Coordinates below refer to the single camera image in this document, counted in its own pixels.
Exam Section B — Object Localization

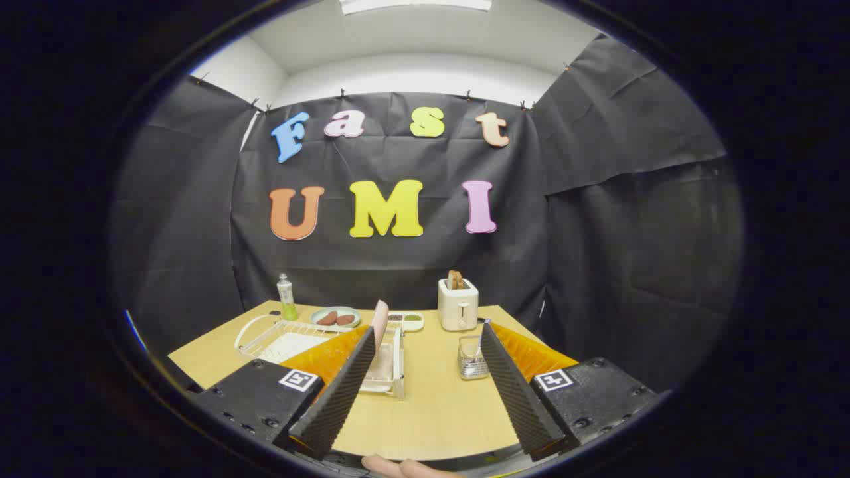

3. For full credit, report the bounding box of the white toaster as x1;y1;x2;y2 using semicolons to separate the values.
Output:
438;279;479;332

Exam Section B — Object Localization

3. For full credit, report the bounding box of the pale green plate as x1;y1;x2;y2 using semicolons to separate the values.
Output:
311;306;363;329

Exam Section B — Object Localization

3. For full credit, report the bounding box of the clear bottle with green label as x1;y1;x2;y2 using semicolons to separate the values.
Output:
276;273;299;321

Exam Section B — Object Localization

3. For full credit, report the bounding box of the metal wire basket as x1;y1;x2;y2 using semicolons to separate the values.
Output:
457;334;491;380

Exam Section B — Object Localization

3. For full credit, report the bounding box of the ceiling light panel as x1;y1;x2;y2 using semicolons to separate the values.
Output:
339;0;493;15

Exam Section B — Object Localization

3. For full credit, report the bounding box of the pink plate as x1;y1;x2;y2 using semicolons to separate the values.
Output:
371;300;390;353

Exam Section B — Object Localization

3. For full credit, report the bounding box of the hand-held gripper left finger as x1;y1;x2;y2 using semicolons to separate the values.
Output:
191;325;378;460

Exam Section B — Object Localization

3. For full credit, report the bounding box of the white wire dish rack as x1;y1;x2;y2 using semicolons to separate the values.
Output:
234;313;406;400

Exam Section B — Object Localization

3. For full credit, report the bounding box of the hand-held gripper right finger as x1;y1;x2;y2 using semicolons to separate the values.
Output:
479;322;659;463

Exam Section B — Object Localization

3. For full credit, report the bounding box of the black backdrop cloth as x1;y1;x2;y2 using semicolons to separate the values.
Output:
110;33;744;399

